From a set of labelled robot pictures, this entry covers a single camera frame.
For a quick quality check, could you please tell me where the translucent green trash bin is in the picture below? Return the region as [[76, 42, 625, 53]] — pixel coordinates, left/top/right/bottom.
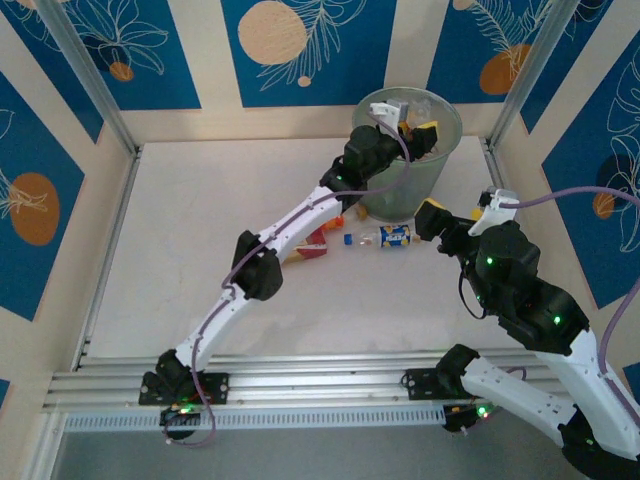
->
[[351, 87, 464, 222]]

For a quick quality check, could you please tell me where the orange label bottle tan cap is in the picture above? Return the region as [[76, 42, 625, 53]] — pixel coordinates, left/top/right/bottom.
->
[[322, 203, 371, 232]]

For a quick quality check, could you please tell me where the blue label bottle blue cap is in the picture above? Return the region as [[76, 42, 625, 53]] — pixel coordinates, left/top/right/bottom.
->
[[342, 223, 425, 250]]

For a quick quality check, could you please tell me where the controller board with lights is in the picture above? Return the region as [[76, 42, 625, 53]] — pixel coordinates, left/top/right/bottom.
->
[[442, 402, 501, 434], [159, 399, 204, 429]]

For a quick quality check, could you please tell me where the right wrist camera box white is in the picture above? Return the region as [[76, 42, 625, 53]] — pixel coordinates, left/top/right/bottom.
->
[[468, 185, 520, 237]]

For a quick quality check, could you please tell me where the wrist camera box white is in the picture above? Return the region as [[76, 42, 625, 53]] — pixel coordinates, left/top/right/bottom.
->
[[368, 98, 412, 127], [468, 185, 520, 237]]

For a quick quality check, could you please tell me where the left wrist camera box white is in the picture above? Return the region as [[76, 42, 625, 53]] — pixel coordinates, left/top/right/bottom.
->
[[368, 98, 412, 127]]

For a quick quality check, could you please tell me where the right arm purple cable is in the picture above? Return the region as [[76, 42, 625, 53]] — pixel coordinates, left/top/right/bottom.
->
[[499, 185, 640, 426]]

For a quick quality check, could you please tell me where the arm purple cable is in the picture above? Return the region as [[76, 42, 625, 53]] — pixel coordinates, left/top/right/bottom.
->
[[162, 107, 414, 449], [499, 185, 640, 426]]

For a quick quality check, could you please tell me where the aluminium frame post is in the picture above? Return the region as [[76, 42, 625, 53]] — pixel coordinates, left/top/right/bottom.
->
[[487, 0, 574, 146], [34, 0, 142, 157]]

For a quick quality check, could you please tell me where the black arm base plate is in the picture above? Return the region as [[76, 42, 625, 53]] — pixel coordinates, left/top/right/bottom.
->
[[403, 367, 469, 401], [138, 372, 231, 406]]

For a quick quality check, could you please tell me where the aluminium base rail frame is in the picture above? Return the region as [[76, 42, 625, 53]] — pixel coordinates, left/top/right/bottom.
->
[[42, 349, 594, 412]]

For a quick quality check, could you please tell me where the white slotted cable duct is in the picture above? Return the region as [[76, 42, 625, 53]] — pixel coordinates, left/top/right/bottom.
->
[[63, 405, 447, 432]]

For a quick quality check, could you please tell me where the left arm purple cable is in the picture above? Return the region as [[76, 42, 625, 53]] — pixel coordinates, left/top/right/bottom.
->
[[162, 107, 414, 449]]

